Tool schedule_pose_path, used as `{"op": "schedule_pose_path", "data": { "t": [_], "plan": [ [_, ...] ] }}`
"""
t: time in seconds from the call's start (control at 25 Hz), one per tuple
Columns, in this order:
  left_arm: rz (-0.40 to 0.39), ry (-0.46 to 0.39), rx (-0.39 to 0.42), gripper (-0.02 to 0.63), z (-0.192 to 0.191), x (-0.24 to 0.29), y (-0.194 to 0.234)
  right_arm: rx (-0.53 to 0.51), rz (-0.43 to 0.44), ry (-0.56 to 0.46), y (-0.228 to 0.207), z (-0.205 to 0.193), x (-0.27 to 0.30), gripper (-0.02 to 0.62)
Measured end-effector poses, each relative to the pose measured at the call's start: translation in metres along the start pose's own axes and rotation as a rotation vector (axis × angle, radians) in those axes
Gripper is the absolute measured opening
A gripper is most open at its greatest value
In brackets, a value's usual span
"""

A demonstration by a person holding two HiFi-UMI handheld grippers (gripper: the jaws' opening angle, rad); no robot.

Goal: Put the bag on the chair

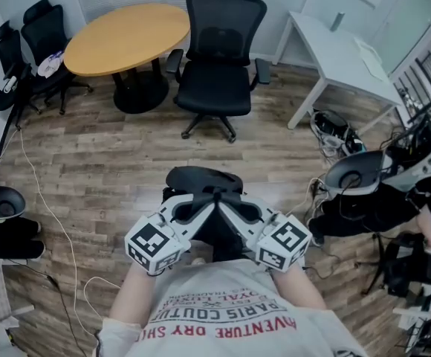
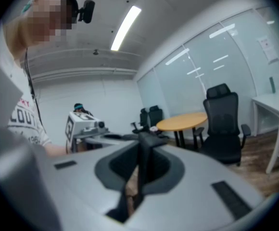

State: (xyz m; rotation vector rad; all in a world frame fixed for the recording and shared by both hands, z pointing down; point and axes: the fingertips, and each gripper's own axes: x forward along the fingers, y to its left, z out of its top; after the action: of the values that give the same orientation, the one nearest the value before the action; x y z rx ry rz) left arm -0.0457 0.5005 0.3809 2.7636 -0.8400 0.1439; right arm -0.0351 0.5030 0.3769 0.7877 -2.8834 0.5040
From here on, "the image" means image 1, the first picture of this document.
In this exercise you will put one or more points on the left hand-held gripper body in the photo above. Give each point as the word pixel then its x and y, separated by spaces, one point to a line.
pixel 152 242

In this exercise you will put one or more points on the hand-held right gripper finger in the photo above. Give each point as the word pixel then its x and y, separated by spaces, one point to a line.
pixel 239 226
pixel 249 202

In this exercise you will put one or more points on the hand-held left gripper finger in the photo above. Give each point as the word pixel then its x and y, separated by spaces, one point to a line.
pixel 197 198
pixel 202 221

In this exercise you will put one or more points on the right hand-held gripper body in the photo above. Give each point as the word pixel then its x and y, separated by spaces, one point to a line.
pixel 284 242

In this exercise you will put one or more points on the black mesh office chair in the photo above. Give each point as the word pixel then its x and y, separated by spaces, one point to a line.
pixel 215 84

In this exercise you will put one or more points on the person's left forearm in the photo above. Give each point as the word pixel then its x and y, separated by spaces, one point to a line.
pixel 133 296

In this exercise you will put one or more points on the another person's forearm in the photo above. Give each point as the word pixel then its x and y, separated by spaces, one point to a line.
pixel 426 221

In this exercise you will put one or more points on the person's right forearm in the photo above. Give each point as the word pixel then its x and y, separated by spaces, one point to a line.
pixel 297 292

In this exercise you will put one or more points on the black office chair with headrest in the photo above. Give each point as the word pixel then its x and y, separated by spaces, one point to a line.
pixel 46 32
pixel 9 50

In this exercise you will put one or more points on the white printed t-shirt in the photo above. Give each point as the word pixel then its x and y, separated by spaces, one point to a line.
pixel 219 288

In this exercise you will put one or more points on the white rectangular desk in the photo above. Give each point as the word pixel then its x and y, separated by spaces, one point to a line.
pixel 323 50

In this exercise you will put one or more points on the round wooden table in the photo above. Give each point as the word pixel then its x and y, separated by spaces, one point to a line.
pixel 126 39

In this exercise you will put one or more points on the white paper sheet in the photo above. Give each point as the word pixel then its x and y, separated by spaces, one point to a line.
pixel 369 58

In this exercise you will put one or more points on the white printed bag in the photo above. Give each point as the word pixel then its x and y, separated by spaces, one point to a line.
pixel 51 64

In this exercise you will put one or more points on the small cylindrical container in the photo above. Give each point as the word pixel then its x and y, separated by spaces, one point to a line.
pixel 338 21

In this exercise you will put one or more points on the small white device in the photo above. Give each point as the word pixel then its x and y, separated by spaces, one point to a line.
pixel 10 85

